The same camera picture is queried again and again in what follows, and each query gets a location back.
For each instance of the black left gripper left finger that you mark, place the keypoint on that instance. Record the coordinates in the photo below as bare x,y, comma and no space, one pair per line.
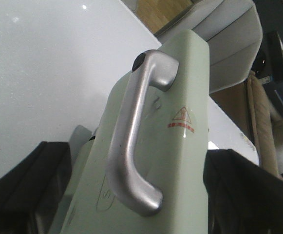
30,193

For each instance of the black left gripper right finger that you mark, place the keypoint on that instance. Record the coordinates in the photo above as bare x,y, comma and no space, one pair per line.
243,198

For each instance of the mint green hinged lid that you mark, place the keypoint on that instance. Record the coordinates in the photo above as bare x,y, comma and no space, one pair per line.
170,152

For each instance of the right grey upholstered chair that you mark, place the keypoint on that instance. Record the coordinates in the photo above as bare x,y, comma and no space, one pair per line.
233,32

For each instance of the silver lid handle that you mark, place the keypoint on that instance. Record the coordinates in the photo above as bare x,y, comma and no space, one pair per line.
152,68

